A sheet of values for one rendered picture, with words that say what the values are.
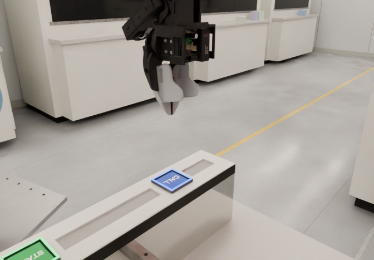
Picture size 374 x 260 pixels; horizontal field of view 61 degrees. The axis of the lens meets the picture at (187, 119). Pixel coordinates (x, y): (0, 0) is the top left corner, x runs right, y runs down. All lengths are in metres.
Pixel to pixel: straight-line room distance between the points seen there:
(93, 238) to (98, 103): 3.13
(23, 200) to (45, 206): 0.07
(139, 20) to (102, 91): 3.08
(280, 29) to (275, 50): 0.42
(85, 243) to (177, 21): 0.34
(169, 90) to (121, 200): 0.21
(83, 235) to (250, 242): 0.34
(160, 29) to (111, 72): 3.14
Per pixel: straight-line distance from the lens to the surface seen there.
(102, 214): 0.54
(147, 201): 0.56
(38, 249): 0.50
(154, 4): 0.49
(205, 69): 4.82
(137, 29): 0.54
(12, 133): 3.27
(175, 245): 0.61
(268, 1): 6.60
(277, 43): 6.61
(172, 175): 0.62
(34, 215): 0.83
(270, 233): 0.73
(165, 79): 0.50
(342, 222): 2.24
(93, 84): 3.51
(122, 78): 3.70
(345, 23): 8.45
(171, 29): 0.46
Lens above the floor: 1.28
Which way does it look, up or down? 21 degrees down
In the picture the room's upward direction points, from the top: straight up
